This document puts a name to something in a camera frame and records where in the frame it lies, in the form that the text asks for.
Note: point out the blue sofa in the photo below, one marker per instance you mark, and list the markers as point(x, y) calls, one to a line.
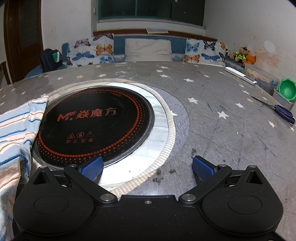
point(119, 45)

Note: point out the grey storage box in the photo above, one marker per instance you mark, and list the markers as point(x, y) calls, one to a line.
point(281, 99)

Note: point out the brown teddy bear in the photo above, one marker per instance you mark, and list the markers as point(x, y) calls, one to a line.
point(241, 54)

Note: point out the small butterfly print pillow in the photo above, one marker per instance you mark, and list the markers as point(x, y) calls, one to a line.
point(203, 52)

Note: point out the orange plush toy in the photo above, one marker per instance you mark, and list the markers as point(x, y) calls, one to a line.
point(250, 59)

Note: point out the green bowl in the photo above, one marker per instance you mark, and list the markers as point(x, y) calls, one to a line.
point(288, 89)

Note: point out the white remote control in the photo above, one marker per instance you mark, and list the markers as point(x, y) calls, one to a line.
point(240, 75)

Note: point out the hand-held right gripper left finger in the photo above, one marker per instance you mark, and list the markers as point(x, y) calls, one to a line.
point(91, 168)

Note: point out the beige pillow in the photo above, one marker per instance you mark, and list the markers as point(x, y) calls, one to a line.
point(148, 49)

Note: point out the grey star print tablecloth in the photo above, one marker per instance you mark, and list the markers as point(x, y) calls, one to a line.
point(212, 104)

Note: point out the book on windowsill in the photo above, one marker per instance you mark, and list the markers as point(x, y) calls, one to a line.
point(157, 31)

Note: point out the black round induction cooktop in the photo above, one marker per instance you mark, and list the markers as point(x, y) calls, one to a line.
point(92, 125)

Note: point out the clear plastic box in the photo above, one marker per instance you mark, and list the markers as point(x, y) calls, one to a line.
point(261, 77)

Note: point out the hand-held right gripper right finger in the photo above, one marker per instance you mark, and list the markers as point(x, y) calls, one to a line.
point(203, 168)

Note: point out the dark window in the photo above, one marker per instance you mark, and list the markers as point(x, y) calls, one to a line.
point(150, 9)

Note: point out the dark backpack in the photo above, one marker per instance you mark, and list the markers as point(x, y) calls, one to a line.
point(50, 60)

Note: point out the brown wooden door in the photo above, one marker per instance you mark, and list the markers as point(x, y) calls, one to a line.
point(23, 39)

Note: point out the blue white striped fleece garment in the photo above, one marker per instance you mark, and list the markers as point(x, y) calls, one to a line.
point(16, 132)

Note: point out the large butterfly print pillow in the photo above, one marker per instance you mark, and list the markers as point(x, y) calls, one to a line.
point(87, 52)

